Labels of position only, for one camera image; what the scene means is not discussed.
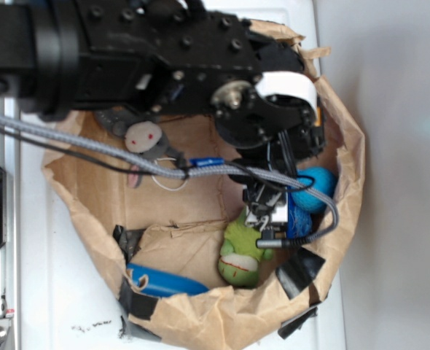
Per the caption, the black tape strip inner-left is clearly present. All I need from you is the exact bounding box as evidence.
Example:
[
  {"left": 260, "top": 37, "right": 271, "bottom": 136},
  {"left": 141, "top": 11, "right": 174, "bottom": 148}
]
[{"left": 112, "top": 225, "right": 146, "bottom": 263}]

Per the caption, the blue plastic tub rim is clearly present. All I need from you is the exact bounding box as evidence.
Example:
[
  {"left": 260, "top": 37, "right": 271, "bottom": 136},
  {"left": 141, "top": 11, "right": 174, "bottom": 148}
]
[{"left": 127, "top": 263, "right": 209, "bottom": 298}]

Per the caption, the black tape strip right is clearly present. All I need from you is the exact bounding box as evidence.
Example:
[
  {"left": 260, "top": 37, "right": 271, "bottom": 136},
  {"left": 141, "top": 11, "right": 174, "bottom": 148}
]
[{"left": 275, "top": 248, "right": 326, "bottom": 300}]

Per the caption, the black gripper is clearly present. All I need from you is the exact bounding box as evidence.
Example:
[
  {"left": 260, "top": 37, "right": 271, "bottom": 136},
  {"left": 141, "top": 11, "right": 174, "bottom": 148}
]
[{"left": 211, "top": 31, "right": 326, "bottom": 160}]

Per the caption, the grey plush bunny toy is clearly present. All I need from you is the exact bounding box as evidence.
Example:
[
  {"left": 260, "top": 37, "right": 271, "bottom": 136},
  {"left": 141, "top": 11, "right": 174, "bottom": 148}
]
[{"left": 94, "top": 108, "right": 186, "bottom": 168}]

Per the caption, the blue cloth piece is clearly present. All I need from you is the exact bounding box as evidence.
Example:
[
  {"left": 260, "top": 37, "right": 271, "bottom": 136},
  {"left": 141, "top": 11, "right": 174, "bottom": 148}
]
[{"left": 286, "top": 206, "right": 313, "bottom": 239}]

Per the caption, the green plush toy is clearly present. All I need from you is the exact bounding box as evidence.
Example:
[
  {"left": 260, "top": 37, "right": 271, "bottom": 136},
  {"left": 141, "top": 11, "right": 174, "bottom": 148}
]
[{"left": 218, "top": 209, "right": 274, "bottom": 288}]

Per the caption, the grey braided cable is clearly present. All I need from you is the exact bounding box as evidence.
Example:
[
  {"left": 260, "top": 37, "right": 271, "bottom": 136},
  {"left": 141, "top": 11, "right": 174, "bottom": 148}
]
[{"left": 0, "top": 108, "right": 341, "bottom": 250}]

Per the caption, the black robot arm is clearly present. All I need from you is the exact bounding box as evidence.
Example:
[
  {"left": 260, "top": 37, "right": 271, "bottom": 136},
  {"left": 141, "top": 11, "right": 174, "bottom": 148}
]
[{"left": 0, "top": 1, "right": 326, "bottom": 160}]

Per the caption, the brown paper bag basin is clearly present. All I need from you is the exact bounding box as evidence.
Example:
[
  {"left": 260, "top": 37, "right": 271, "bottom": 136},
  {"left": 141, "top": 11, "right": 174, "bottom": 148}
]
[{"left": 42, "top": 20, "right": 365, "bottom": 335}]

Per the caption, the blue ball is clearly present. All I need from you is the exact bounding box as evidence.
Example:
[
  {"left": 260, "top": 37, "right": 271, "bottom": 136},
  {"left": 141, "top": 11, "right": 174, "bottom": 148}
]
[{"left": 290, "top": 167, "right": 338, "bottom": 214}]

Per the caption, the black tape strip bottom-left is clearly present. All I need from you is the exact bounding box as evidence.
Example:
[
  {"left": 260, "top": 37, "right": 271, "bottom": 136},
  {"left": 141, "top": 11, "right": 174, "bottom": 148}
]
[{"left": 117, "top": 275, "right": 163, "bottom": 343}]

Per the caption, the aluminium frame rail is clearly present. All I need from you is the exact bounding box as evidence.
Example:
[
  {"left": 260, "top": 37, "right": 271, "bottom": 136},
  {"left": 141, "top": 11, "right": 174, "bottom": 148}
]
[{"left": 0, "top": 96, "right": 21, "bottom": 350}]

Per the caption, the small wrist camera board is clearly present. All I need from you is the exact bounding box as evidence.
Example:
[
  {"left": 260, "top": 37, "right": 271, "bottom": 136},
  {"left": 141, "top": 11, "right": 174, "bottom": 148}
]
[{"left": 243, "top": 184, "right": 288, "bottom": 239}]

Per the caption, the black tape strip bottom-right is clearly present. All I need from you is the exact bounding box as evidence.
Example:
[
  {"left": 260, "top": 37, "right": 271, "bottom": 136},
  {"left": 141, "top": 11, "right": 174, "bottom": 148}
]
[{"left": 277, "top": 306, "right": 318, "bottom": 340}]

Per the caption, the thin black wire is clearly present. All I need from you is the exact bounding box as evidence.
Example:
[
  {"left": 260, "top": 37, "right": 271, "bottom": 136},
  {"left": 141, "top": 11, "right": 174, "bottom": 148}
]
[{"left": 0, "top": 122, "right": 320, "bottom": 193}]

